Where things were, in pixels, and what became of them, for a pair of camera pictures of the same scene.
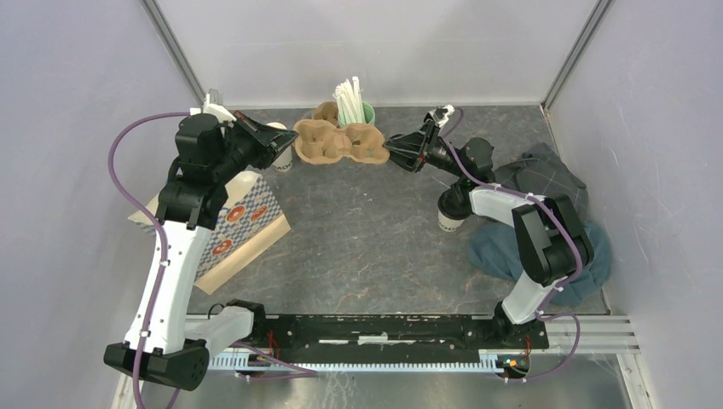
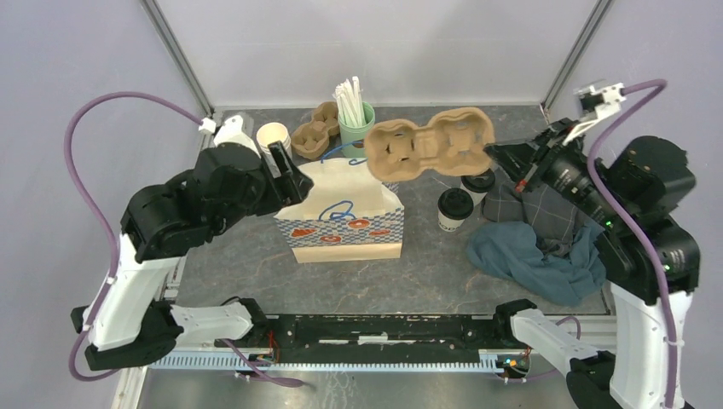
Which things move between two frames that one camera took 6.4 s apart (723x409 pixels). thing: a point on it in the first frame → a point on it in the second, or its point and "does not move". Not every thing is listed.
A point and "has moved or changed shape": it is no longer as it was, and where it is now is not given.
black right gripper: (405, 151) → (517, 158)
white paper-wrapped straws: (350, 105) does not move
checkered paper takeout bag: (251, 224) → (348, 214)
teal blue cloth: (494, 245) does not move
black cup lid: (455, 204) does not move
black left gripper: (270, 141) → (290, 188)
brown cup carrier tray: (320, 141) has moved or changed shape
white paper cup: (448, 224) does not move
